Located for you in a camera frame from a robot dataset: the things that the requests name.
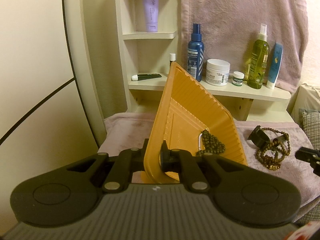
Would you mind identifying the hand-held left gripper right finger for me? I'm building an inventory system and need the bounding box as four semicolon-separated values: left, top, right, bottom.
159;140;253;193

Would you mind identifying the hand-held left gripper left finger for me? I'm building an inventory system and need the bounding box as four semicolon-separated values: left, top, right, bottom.
65;146;148;193

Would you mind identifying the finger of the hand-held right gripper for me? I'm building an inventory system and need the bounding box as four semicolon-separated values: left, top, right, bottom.
294;147;320;177

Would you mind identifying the brown wooden bead necklace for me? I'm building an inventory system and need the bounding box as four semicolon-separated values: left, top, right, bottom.
254;127;292;167

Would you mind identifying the white pearl necklace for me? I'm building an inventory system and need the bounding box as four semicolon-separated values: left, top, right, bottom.
197;132;205;153

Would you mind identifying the dark green bead bracelet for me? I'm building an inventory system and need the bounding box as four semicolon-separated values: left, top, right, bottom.
196;129;227;157

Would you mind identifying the orange plastic tray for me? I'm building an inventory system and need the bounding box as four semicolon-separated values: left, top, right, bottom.
140;61;249;184

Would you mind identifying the grey checked pillow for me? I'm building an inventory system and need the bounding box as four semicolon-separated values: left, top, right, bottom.
298;108;320;146

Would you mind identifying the lilac fleece blanket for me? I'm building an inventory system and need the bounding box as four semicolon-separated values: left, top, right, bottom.
102;112;320;222

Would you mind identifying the cream pillow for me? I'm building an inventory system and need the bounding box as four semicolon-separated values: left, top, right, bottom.
291;83;320;121

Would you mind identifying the black tube white cap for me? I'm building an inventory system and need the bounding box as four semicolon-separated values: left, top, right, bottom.
131;73;163;81

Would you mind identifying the blue and white tube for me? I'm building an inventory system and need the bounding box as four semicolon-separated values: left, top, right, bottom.
266;42;284;90

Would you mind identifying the white cream jar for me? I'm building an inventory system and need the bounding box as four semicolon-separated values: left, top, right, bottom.
205;59;231;87

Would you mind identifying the cream wooden shelf unit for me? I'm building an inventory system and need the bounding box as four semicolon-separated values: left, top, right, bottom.
114;0;292;122

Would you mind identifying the small green-label jar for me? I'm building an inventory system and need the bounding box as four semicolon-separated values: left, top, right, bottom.
232;71;244;87

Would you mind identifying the green spray bottle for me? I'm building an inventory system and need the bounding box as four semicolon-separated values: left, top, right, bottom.
247;23;270;90

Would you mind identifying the blue spray bottle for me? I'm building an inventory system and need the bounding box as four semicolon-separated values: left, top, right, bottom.
187;23;205;82

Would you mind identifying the lilac tube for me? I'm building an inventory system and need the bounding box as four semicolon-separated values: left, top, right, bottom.
140;0;159;33

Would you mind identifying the hanging lilac towel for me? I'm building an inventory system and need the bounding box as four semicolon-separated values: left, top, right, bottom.
180;0;309;94

